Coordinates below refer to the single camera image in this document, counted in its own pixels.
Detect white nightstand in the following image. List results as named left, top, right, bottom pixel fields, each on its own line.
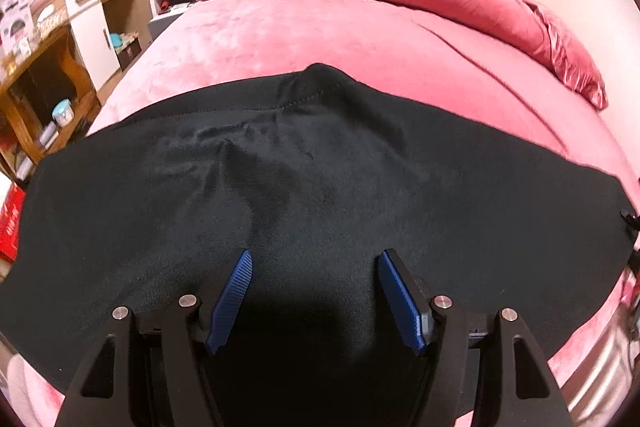
left=148, top=0, right=199, bottom=40

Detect wooden desk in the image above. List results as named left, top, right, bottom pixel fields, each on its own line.
left=0, top=24, right=102, bottom=181

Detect pink bed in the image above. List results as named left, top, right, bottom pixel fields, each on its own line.
left=7, top=0, right=640, bottom=427

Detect black embroidered pants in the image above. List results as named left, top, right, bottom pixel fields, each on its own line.
left=0, top=63, right=638, bottom=427

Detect red box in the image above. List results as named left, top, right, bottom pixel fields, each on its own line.
left=0, top=184, right=27, bottom=264

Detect pink ruffled pillow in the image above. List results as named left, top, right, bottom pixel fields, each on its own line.
left=520, top=0, right=609, bottom=110

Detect white printed box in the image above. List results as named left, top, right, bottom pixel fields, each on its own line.
left=0, top=0, right=34, bottom=58

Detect wooden cabinet with white doors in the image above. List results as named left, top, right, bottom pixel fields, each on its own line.
left=64, top=0, right=154, bottom=90

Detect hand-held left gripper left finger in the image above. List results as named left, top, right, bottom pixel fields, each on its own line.
left=55, top=248, right=254, bottom=427

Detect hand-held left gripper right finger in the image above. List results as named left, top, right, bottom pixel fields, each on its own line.
left=376, top=249, right=573, bottom=427

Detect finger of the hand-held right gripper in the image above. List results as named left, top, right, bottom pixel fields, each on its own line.
left=620, top=206, right=640, bottom=275

